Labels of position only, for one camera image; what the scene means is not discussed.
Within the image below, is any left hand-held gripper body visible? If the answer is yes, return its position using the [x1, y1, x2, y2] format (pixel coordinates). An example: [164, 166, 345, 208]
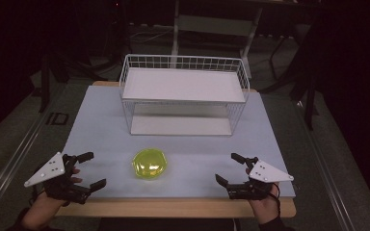
[23, 151, 93, 205]

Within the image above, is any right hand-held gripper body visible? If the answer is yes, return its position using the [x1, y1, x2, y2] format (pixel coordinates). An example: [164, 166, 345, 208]
[225, 156, 295, 201]

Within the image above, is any yellow-green round plate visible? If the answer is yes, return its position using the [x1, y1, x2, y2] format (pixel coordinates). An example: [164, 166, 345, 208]
[131, 147, 169, 181]

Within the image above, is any person's right hand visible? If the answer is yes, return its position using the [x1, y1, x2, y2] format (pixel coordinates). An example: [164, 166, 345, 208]
[245, 167, 281, 225]

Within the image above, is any person's left hand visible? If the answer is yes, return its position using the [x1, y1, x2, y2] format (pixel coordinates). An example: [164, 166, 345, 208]
[21, 167, 83, 231]

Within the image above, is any light blue table mat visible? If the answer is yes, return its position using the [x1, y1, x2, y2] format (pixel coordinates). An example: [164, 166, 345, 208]
[60, 85, 297, 200]

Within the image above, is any wooden table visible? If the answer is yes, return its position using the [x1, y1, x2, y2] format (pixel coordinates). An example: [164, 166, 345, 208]
[55, 80, 298, 219]

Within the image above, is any dark metal stand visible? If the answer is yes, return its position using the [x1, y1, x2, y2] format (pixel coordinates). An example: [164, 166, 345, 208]
[259, 30, 321, 131]
[38, 52, 123, 114]

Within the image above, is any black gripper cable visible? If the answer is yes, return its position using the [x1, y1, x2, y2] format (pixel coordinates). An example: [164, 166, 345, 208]
[269, 181, 283, 220]

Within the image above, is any metal floor rail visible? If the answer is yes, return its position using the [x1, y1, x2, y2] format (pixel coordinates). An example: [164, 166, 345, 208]
[292, 100, 359, 231]
[0, 84, 66, 219]

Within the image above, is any black floor bracket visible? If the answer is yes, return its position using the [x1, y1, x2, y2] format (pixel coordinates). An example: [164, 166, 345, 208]
[45, 112, 69, 126]

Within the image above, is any white wire shelf rack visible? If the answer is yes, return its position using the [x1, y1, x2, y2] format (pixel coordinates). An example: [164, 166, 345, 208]
[119, 53, 251, 137]

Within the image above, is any white metal frame stand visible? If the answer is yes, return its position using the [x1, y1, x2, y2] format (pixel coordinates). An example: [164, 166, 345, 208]
[169, 0, 265, 80]

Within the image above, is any white floor cable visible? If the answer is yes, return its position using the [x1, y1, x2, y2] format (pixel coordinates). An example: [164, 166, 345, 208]
[127, 25, 175, 45]

